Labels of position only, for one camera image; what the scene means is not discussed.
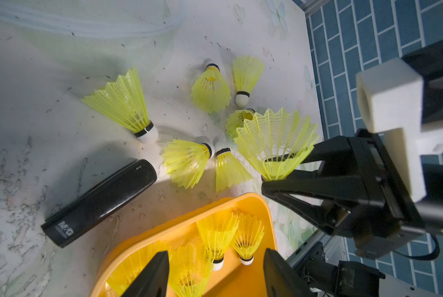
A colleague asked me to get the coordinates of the yellow plastic storage box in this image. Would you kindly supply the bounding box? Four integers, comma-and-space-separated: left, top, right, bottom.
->
91, 193, 277, 297

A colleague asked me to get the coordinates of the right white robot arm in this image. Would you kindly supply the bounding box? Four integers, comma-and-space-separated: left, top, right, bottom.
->
262, 129, 443, 297

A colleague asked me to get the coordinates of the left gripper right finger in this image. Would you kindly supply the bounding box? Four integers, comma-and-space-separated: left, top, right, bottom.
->
263, 248, 315, 297

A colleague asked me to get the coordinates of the yellow shuttlecock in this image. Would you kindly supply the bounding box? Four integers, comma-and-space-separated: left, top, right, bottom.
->
106, 241, 172, 296
234, 108, 319, 181
225, 108, 256, 140
215, 141, 253, 193
233, 55, 264, 107
168, 241, 213, 297
162, 139, 215, 189
191, 63, 231, 113
81, 68, 159, 144
196, 210, 239, 272
231, 213, 264, 266

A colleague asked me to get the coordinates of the yellow shuttlecock bottom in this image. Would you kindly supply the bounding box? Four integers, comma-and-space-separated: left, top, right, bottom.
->
196, 210, 239, 272

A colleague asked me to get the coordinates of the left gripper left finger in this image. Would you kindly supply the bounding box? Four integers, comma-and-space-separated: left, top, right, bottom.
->
122, 251, 169, 297

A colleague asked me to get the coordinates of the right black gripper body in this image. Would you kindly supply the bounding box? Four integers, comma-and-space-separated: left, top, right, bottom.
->
347, 129, 443, 259

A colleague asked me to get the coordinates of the black cylindrical marker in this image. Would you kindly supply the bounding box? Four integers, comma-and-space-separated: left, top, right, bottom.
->
41, 160, 157, 248

